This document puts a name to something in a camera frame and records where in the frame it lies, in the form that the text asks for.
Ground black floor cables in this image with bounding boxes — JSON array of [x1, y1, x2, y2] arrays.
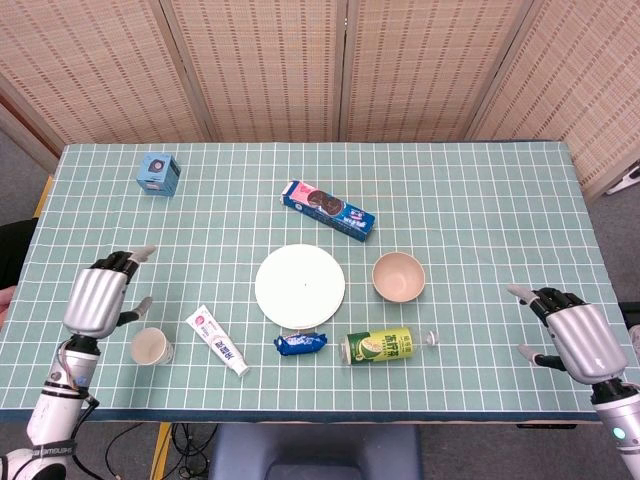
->
[[104, 422, 221, 480]]

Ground small blue cube box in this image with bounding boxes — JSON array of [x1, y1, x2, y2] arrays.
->
[[136, 152, 182, 198]]

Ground blue cookie box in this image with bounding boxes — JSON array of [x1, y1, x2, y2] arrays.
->
[[279, 180, 377, 243]]

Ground white round plate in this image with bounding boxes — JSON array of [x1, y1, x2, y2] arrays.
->
[[254, 243, 347, 330]]

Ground dark blue seat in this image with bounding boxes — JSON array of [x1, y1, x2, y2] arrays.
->
[[207, 423, 424, 480]]

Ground yellow table leg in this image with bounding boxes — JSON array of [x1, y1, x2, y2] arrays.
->
[[149, 422, 172, 480]]

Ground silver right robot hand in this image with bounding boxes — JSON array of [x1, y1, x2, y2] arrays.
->
[[506, 283, 629, 386]]

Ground blue snack packet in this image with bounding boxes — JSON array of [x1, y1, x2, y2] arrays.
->
[[272, 331, 329, 357]]

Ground green checked tablecloth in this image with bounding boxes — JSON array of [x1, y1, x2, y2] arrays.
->
[[0, 142, 640, 425]]

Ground white toothpaste tube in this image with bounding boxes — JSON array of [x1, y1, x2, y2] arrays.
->
[[185, 304, 251, 378]]

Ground bamboo folding screen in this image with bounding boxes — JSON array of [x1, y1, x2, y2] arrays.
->
[[0, 0, 640, 201]]

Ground black object beside table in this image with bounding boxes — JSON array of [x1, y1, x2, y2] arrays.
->
[[0, 217, 40, 291]]

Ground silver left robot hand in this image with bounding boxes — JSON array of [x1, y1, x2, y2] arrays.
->
[[63, 244, 158, 341]]

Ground green label tea bottle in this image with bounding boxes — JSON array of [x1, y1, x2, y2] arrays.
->
[[340, 327, 441, 367]]

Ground white paper cup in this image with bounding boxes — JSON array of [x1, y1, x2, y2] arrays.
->
[[130, 327, 176, 366]]

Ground white screen foot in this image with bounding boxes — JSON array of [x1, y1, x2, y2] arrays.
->
[[605, 164, 640, 196]]

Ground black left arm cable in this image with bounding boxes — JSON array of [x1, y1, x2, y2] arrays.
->
[[74, 389, 102, 431]]

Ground beige plastic bowl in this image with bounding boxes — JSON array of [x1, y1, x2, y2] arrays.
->
[[371, 251, 427, 304]]

